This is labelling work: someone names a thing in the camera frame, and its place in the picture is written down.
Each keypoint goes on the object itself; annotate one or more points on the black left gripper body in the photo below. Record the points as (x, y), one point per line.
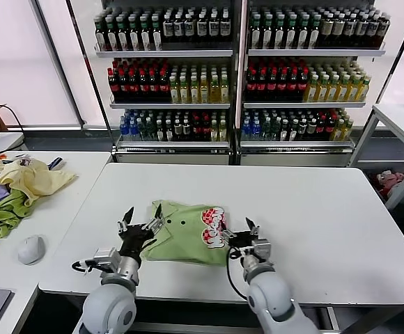
(136, 240)

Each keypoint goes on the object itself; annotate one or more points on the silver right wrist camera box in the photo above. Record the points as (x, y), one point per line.
(262, 248)

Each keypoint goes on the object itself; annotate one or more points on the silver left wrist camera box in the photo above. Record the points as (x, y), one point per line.
(105, 258)

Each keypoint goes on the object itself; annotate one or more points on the blue white striped item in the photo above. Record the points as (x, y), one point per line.
(56, 163)

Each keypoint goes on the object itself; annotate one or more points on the small red cola bottle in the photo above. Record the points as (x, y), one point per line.
(196, 130)
(330, 129)
(321, 129)
(206, 130)

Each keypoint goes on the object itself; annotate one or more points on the white metal rack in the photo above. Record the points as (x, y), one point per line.
(397, 121)

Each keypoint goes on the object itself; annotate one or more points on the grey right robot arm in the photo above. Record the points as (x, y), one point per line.
(275, 299)

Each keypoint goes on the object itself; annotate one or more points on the small white label bottle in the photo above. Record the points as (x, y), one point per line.
(159, 130)
(285, 129)
(303, 129)
(169, 130)
(293, 129)
(177, 130)
(312, 129)
(186, 130)

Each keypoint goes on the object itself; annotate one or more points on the grey computer mouse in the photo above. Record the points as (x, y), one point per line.
(31, 250)

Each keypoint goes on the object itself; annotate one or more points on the red cap cola bottle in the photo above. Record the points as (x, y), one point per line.
(143, 87)
(272, 85)
(292, 85)
(113, 87)
(302, 85)
(163, 87)
(262, 85)
(123, 87)
(133, 87)
(282, 85)
(250, 85)
(153, 87)

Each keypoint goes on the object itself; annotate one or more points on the small dark green bottle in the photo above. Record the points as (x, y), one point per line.
(149, 130)
(266, 129)
(141, 130)
(276, 129)

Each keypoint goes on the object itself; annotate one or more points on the pink plush toy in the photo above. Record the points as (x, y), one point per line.
(390, 179)

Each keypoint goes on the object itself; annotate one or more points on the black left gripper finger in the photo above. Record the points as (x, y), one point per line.
(156, 217)
(127, 219)

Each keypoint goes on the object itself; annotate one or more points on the metal drinks shelf unit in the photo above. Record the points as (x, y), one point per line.
(163, 54)
(313, 53)

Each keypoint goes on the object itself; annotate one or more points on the pale yellow garment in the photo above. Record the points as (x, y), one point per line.
(38, 181)

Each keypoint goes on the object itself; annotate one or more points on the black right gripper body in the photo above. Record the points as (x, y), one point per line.
(245, 240)

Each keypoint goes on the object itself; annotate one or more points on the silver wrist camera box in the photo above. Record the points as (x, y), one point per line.
(105, 258)
(262, 248)

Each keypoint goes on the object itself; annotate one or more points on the green cap dark bottle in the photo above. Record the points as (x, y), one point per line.
(111, 38)
(145, 38)
(278, 35)
(156, 38)
(302, 35)
(100, 38)
(290, 35)
(266, 35)
(314, 35)
(134, 38)
(255, 35)
(122, 38)

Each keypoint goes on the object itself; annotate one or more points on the beige label dark bottle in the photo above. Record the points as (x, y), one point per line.
(361, 29)
(383, 29)
(349, 29)
(372, 29)
(338, 29)
(325, 29)

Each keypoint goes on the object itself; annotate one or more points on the small blue drink bottle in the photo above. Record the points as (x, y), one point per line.
(246, 129)
(256, 129)
(123, 130)
(133, 130)

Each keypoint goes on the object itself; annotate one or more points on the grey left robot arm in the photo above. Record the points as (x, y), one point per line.
(111, 302)

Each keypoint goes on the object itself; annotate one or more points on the light green printed T-shirt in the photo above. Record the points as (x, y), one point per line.
(184, 240)

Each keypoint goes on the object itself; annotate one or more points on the small yellow juice bottle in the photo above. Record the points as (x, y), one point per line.
(338, 129)
(345, 129)
(223, 130)
(215, 130)

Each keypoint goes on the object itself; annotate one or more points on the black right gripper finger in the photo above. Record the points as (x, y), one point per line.
(252, 227)
(228, 234)

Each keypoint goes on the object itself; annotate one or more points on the white label black bottle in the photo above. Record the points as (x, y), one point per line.
(213, 29)
(201, 29)
(167, 29)
(225, 29)
(188, 29)
(178, 29)

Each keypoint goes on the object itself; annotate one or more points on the crumpled green garment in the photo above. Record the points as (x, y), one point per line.
(3, 215)

